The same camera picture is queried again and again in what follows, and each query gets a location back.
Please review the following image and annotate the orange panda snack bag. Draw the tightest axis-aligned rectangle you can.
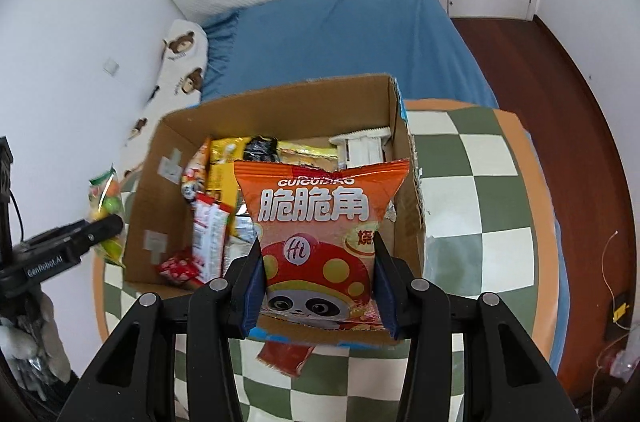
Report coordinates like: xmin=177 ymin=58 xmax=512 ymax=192
xmin=234 ymin=159 xmax=410 ymax=345

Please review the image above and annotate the small red snack packet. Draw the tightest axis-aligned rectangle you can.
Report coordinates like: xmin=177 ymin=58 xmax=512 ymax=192
xmin=155 ymin=250 xmax=200 ymax=287

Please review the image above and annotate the yellow snack bag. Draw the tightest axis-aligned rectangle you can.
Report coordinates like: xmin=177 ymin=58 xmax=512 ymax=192
xmin=205 ymin=137 xmax=250 ymax=210

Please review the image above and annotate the black red snack packet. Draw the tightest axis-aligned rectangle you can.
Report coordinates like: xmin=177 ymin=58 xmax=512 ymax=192
xmin=243 ymin=136 xmax=280 ymax=162

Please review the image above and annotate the yellow egg cracker packet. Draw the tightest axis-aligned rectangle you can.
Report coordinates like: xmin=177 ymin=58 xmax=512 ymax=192
xmin=277 ymin=141 xmax=338 ymax=172

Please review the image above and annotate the colourful candy bag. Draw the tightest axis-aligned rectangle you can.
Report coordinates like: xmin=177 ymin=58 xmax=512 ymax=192
xmin=88 ymin=167 xmax=125 ymax=268

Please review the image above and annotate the blue printed cardboard box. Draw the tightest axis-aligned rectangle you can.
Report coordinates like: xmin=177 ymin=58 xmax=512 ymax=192
xmin=121 ymin=72 xmax=429 ymax=348

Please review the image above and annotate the dark red snack packet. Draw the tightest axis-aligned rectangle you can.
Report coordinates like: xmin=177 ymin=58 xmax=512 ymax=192
xmin=257 ymin=341 xmax=314 ymax=378

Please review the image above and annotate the green checkered table mat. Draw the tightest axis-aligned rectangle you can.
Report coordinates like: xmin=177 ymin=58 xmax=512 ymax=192
xmin=92 ymin=97 xmax=572 ymax=422

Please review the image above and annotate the bear print pillow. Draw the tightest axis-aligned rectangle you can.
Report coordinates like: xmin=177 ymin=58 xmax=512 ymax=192
xmin=117 ymin=19 xmax=208 ymax=179

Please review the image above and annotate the white plastic packet in box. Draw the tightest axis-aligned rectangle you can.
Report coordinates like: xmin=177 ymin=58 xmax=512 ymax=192
xmin=329 ymin=127 xmax=392 ymax=170

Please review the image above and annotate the blue bed sheet mattress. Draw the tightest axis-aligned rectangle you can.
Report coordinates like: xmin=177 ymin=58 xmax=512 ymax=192
xmin=202 ymin=0 xmax=498 ymax=107

